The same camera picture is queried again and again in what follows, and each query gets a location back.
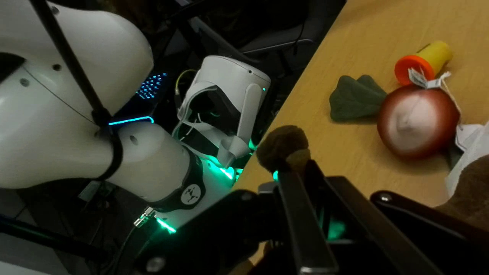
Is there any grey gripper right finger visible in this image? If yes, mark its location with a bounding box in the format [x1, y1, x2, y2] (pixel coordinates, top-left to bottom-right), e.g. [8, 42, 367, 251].
[304, 158, 445, 275]

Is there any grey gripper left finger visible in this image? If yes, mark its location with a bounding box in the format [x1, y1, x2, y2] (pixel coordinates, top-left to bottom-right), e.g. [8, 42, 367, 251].
[277, 167, 341, 275]

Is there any brown moose plush toy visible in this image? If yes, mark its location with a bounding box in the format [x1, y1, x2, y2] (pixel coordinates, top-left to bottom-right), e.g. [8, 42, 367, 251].
[255, 125, 489, 235]

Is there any red onion plush toy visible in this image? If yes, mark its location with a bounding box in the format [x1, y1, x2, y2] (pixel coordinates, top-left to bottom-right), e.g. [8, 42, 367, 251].
[376, 68, 463, 161]

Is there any white orange plastic bag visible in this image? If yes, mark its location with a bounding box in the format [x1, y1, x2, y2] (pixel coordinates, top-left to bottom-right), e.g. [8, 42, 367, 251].
[445, 121, 489, 198]

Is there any orange yellow toy cup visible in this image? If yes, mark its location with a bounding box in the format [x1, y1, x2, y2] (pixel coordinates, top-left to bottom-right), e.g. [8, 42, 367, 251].
[394, 40, 456, 88]

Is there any large green felt leaf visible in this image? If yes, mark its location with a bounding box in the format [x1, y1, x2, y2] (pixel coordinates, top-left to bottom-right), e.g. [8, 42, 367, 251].
[329, 74, 388, 125]

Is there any white VR headset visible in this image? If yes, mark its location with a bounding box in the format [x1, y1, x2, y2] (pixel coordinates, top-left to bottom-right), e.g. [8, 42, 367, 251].
[173, 54, 272, 169]

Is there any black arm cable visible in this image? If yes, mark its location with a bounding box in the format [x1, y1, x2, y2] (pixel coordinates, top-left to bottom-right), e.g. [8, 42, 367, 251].
[29, 0, 125, 181]

